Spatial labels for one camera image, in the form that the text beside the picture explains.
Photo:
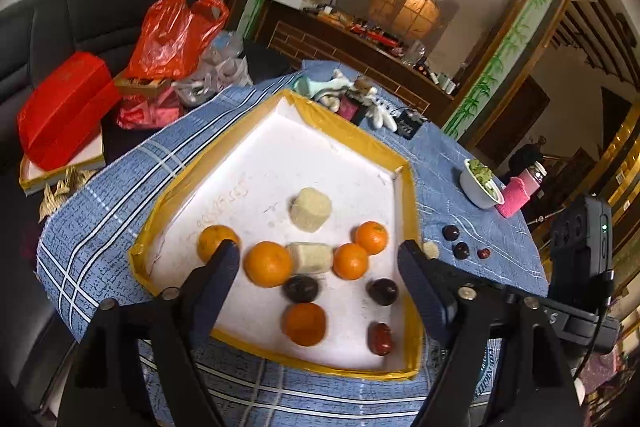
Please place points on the wooden stair railing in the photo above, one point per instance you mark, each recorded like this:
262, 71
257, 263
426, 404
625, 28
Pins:
600, 32

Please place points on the white bowl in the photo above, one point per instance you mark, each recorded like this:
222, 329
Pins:
475, 192

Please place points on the blue plaid tablecloth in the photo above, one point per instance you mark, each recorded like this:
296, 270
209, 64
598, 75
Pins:
125, 187

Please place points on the pink steel-capped bottle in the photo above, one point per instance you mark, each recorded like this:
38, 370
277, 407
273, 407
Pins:
534, 174

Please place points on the wooden cabinet partition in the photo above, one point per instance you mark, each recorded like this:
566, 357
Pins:
350, 52

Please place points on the small peeled sugarcane piece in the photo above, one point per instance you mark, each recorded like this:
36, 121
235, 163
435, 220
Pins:
430, 249

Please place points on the pink plastic bag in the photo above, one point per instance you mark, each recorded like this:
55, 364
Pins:
147, 112

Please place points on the small black box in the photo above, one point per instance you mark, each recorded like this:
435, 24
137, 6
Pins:
411, 124

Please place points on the green lettuce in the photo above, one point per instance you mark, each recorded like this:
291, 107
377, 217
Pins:
479, 171

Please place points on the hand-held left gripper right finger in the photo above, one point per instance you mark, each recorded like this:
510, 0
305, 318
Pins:
425, 292

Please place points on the black sofa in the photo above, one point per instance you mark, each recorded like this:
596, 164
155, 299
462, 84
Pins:
75, 17

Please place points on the grey plastic bags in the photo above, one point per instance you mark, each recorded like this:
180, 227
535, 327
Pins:
215, 77

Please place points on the open cardboard box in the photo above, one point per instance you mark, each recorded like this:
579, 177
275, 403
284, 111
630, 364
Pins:
145, 84

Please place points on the dark figure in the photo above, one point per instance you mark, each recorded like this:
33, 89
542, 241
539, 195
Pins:
522, 156

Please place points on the pale plastic massager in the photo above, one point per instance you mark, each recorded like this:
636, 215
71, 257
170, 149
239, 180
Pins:
325, 88

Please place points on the wooden door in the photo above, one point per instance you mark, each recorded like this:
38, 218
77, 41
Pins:
505, 112

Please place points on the dark plum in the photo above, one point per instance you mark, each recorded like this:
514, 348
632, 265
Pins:
450, 233
300, 288
460, 250
382, 291

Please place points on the red date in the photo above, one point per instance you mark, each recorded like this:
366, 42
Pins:
380, 337
483, 253

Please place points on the small orange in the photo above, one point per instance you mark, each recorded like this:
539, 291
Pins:
350, 261
304, 323
372, 237
212, 239

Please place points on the white flat box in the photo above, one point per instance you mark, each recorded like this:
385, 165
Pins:
75, 162

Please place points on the red plastic bag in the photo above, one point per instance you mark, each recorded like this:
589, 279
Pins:
170, 37

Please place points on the red gift box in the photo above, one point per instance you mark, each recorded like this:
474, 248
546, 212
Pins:
65, 112

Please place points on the dark red small box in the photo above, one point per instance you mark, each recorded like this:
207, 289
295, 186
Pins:
352, 108

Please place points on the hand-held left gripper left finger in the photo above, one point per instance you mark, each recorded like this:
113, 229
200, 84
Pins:
220, 282

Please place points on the yellow-taped white foam tray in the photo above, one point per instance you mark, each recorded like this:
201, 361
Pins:
260, 157

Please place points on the large orange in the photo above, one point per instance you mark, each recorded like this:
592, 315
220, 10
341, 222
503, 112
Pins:
268, 263

